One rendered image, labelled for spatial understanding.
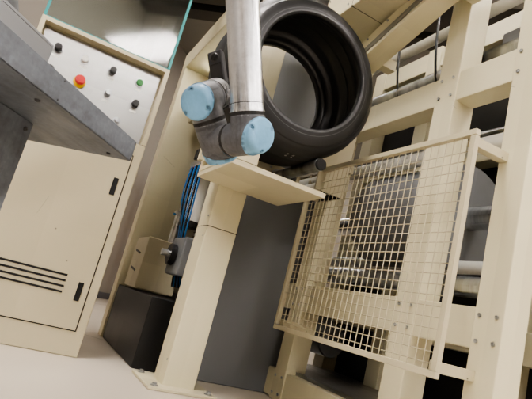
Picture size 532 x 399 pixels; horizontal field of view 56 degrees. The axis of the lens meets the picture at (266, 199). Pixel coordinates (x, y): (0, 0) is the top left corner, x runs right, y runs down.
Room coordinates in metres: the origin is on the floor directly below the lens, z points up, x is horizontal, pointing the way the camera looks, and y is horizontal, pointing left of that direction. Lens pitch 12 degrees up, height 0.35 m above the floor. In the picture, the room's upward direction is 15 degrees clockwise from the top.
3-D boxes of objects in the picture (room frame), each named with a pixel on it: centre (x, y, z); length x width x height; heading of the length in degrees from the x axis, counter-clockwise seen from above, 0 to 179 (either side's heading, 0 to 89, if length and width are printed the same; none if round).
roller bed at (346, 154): (2.15, -0.22, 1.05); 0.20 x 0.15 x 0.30; 24
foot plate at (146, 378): (2.02, 0.16, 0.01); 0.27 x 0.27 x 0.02; 24
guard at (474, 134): (1.72, -0.35, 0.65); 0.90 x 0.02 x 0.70; 24
